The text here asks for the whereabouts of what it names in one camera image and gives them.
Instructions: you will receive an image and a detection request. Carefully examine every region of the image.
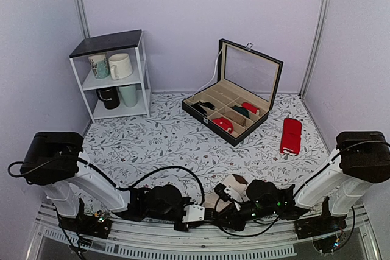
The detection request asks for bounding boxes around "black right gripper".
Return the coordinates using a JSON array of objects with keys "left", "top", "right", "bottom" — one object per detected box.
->
[{"left": 213, "top": 203, "right": 278, "bottom": 233}]

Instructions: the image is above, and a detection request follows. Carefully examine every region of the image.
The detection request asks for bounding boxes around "cream and brown striped sock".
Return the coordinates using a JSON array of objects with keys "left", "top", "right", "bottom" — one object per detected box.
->
[{"left": 203, "top": 174, "right": 248, "bottom": 212}]

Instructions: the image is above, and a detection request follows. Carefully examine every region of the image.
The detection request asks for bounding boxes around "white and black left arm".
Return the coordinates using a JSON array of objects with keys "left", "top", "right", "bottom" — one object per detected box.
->
[{"left": 20, "top": 132, "right": 215, "bottom": 238}]

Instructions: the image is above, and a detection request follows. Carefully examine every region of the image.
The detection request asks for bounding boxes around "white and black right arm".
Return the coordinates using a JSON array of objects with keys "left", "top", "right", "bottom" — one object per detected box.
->
[{"left": 213, "top": 131, "right": 389, "bottom": 234}]

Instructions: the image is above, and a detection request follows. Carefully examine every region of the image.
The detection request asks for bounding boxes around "floral patterned table mat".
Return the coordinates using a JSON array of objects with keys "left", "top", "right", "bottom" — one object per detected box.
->
[{"left": 83, "top": 94, "right": 328, "bottom": 201}]

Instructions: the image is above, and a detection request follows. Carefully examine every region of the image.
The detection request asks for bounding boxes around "red folded sock on table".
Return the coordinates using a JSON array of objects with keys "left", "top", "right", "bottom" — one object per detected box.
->
[{"left": 280, "top": 118, "right": 302, "bottom": 156}]

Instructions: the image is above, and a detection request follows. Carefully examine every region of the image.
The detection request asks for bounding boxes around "red rolled sock front compartment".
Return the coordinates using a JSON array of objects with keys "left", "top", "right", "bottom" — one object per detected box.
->
[{"left": 212, "top": 117, "right": 234, "bottom": 134}]

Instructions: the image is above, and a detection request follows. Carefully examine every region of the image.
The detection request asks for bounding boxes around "red rolled sock compartment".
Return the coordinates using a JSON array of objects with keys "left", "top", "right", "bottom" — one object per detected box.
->
[
  {"left": 212, "top": 117, "right": 234, "bottom": 134},
  {"left": 241, "top": 102, "right": 260, "bottom": 116}
]

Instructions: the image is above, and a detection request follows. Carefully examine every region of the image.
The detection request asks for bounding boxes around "beige rolled sock in box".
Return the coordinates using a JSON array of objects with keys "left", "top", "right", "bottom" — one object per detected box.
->
[{"left": 224, "top": 111, "right": 246, "bottom": 127}]

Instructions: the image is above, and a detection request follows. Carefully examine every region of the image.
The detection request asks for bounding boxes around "dark green sock in box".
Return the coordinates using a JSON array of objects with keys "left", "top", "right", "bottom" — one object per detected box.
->
[{"left": 232, "top": 105, "right": 250, "bottom": 119}]

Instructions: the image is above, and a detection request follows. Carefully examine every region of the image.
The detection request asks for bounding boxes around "black sock in box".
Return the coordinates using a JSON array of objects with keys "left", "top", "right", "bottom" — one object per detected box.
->
[{"left": 191, "top": 100, "right": 215, "bottom": 117}]

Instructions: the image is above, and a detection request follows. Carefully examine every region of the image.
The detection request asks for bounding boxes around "red rolled sock rear compartment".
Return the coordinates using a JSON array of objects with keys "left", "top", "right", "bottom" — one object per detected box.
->
[{"left": 241, "top": 102, "right": 260, "bottom": 116}]

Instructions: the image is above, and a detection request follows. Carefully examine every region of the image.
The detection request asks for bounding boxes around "black compartment storage box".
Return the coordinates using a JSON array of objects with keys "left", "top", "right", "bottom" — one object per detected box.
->
[{"left": 182, "top": 38, "right": 283, "bottom": 146}]

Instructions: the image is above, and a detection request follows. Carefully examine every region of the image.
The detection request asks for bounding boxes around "pale green tumbler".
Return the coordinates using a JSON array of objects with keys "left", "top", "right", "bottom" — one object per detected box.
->
[{"left": 118, "top": 85, "right": 137, "bottom": 107}]

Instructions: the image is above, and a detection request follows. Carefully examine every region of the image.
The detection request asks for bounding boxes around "black ceramic mug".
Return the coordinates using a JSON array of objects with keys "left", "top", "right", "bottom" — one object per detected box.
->
[{"left": 96, "top": 87, "right": 120, "bottom": 110}]

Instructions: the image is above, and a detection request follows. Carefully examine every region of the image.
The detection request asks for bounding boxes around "white ceramic mug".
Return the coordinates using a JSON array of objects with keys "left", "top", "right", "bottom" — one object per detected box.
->
[{"left": 108, "top": 53, "right": 133, "bottom": 80}]

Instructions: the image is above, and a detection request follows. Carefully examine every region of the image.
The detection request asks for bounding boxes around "white shelf with black top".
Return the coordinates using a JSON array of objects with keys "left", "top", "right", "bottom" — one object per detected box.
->
[{"left": 69, "top": 29, "right": 151, "bottom": 123}]

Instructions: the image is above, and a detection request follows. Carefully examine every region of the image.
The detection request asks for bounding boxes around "patterned teal ceramic cup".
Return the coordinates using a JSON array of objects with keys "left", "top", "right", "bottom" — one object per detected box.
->
[{"left": 88, "top": 53, "right": 110, "bottom": 79}]

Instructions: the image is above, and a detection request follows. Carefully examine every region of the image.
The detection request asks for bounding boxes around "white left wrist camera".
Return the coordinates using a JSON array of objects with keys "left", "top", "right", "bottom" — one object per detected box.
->
[{"left": 182, "top": 205, "right": 205, "bottom": 223}]

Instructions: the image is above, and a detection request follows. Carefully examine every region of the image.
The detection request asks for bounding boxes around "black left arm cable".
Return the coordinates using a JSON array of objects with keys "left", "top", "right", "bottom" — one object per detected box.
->
[{"left": 7, "top": 155, "right": 204, "bottom": 206}]

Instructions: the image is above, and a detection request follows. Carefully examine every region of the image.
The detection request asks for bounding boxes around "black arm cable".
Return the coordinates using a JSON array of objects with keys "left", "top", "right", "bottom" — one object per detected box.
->
[
  {"left": 7, "top": 155, "right": 204, "bottom": 206},
  {"left": 214, "top": 139, "right": 390, "bottom": 238}
]

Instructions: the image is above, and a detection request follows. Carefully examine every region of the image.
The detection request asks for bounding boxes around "aluminium table edge rail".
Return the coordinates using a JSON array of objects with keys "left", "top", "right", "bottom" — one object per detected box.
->
[{"left": 26, "top": 203, "right": 384, "bottom": 259}]

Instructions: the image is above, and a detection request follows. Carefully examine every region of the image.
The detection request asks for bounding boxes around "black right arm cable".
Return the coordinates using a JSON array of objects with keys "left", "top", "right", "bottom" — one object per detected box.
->
[{"left": 214, "top": 139, "right": 390, "bottom": 238}]

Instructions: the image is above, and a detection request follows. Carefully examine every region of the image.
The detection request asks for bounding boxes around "right aluminium corner post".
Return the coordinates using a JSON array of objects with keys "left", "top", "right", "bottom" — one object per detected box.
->
[{"left": 299, "top": 0, "right": 330, "bottom": 99}]

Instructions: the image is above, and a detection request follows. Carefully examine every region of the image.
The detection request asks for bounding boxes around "aluminium corner post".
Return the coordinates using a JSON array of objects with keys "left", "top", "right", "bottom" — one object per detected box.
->
[
  {"left": 299, "top": 0, "right": 330, "bottom": 99},
  {"left": 74, "top": 0, "right": 90, "bottom": 38}
]

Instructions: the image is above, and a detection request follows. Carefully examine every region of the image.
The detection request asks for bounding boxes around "left aluminium corner post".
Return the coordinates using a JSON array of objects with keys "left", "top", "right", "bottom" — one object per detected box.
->
[{"left": 74, "top": 0, "right": 90, "bottom": 38}]

